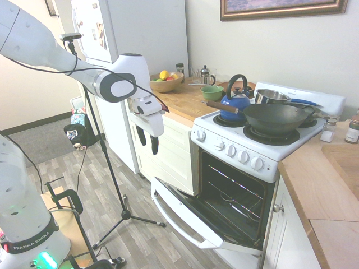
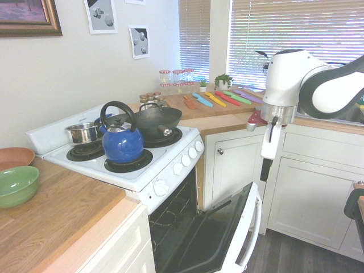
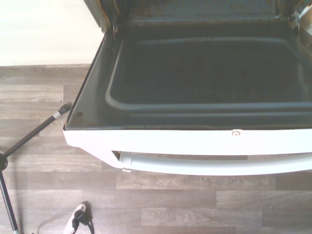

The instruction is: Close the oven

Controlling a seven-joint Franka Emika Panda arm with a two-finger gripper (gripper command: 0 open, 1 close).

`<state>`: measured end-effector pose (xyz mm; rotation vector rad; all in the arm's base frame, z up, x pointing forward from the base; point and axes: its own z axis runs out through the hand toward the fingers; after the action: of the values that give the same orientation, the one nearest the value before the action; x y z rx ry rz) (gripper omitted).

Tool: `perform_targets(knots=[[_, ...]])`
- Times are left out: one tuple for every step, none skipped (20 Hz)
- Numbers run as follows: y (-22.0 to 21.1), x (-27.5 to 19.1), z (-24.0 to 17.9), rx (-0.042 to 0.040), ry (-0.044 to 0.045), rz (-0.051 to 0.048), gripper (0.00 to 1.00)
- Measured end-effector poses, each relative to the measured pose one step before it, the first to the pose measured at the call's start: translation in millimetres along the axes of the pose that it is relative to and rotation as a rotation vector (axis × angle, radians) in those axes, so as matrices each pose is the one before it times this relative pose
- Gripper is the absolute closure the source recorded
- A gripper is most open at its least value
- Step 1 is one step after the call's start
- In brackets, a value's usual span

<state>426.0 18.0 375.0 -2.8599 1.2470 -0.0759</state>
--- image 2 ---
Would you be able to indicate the white electric stove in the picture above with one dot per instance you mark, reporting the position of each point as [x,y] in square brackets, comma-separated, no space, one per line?
[167,159]

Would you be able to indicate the small grey shapes poster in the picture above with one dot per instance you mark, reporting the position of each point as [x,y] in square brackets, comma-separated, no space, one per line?
[140,42]

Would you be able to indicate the purple knife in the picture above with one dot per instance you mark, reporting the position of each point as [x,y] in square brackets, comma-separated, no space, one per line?
[248,97]

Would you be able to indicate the steel sink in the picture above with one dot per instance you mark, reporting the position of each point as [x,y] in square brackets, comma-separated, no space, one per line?
[352,115]

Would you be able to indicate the small spice jar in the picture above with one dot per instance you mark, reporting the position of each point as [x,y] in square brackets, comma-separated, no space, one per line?
[157,95]
[161,101]
[150,97]
[143,99]

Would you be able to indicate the red and silver utensil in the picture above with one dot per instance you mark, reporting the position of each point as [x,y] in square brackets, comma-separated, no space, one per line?
[254,119]

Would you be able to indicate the small potted plant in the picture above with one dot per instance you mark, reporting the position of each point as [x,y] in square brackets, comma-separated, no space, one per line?
[202,86]

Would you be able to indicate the large grey shapes poster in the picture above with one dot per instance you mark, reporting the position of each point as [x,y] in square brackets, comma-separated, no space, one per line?
[101,15]

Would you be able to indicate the metal oven rack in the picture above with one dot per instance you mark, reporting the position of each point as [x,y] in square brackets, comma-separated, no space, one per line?
[170,211]

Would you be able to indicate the white cabinet door with knob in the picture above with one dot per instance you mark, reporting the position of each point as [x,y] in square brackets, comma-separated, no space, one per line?
[236,170]

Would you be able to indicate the orange-brown bowl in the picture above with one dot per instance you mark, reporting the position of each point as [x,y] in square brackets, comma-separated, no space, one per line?
[14,157]

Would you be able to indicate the framed painting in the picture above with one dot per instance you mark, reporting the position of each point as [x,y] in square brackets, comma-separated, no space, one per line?
[25,17]

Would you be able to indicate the bushy potted plant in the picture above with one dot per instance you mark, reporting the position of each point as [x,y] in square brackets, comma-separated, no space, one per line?
[223,81]

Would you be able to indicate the poster with only edge showing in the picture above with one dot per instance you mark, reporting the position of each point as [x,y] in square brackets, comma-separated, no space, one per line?
[135,1]

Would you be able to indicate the red knife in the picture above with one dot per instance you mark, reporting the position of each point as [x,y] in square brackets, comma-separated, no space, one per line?
[227,98]

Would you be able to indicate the yellow knife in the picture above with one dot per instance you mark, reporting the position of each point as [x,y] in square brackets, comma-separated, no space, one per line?
[215,99]

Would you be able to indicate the white cabinet under wooden counter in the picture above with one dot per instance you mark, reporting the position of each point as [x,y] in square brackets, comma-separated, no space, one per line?
[119,244]

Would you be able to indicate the stainless steel pot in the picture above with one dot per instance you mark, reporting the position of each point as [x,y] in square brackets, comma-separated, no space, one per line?
[82,133]

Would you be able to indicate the blue knife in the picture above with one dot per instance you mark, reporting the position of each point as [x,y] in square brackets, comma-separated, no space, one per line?
[202,99]

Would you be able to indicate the large white cabinet door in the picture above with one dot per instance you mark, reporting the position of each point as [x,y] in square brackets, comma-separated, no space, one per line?
[310,199]

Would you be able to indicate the white oven door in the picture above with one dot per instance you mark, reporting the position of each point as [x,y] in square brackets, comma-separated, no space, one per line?
[210,236]

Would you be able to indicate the white stove knob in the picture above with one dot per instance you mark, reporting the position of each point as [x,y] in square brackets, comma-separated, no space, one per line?
[192,153]
[161,188]
[199,146]
[186,160]
[178,168]

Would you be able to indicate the wooden cutting board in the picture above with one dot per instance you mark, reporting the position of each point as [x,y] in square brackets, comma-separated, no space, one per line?
[227,109]

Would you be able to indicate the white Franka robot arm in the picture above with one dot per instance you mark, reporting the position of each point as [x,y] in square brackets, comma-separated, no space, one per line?
[284,82]

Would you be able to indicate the orange knife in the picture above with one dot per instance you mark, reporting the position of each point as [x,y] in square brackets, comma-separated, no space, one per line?
[190,103]

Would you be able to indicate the narrow window blind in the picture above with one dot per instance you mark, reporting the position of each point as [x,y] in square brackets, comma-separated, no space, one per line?
[194,39]

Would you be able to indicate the wide window blind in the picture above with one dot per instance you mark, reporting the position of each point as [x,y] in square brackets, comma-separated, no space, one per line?
[295,28]

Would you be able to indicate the black wok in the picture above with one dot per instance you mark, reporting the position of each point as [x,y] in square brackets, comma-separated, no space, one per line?
[159,118]

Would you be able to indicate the green bowl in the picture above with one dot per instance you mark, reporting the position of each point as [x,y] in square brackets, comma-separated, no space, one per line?
[17,185]

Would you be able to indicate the green knife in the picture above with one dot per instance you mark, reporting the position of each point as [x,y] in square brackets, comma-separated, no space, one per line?
[237,97]

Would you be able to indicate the glass jar with checked lid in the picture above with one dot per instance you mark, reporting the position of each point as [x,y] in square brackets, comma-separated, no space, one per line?
[178,88]
[189,74]
[188,87]
[165,89]
[165,76]
[177,76]

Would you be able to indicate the dark green object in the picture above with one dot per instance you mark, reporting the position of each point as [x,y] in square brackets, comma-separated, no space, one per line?
[352,203]

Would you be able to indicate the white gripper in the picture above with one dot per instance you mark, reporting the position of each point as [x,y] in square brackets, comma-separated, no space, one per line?
[270,146]

